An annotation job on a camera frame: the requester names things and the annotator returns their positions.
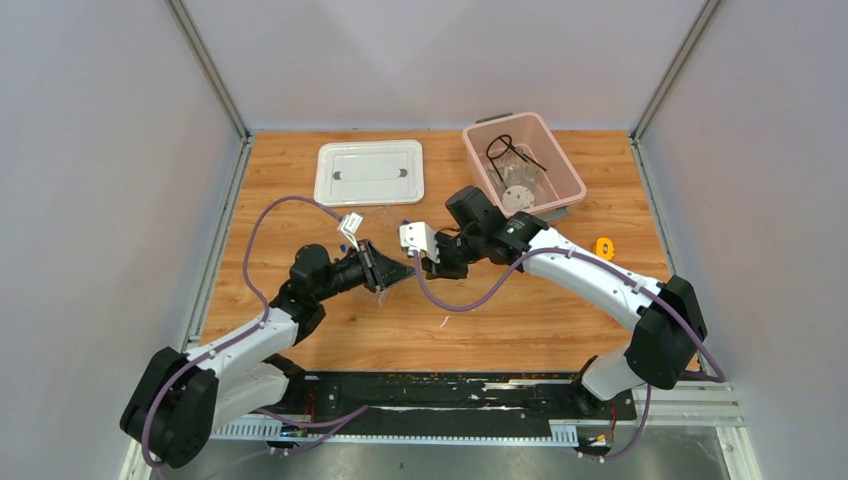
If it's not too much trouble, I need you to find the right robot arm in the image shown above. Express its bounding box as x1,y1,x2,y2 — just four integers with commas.
416,186,708,418

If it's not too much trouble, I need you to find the yellow plastic block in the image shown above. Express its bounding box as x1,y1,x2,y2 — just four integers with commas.
592,237,615,260

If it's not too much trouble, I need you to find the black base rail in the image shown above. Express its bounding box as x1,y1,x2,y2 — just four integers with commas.
275,371,637,438

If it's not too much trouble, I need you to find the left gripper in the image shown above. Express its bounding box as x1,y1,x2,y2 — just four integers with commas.
315,239,418,303

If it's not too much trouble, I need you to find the clear test tube rack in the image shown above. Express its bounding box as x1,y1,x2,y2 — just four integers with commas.
358,288,391,308

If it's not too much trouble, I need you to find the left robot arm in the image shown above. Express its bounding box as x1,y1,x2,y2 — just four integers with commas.
119,239,415,468

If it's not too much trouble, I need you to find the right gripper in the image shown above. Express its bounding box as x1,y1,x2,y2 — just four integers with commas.
421,229,485,280

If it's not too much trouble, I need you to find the pink plastic bin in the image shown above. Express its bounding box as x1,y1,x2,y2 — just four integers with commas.
462,112,587,221

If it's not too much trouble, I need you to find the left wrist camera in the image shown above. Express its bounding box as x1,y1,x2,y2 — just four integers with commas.
337,212,364,251

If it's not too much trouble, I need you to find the black metal tripod stand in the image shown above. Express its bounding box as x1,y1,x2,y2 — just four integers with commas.
485,134,547,172

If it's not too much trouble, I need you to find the white plastic lid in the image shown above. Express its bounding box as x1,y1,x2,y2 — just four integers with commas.
313,139,425,207

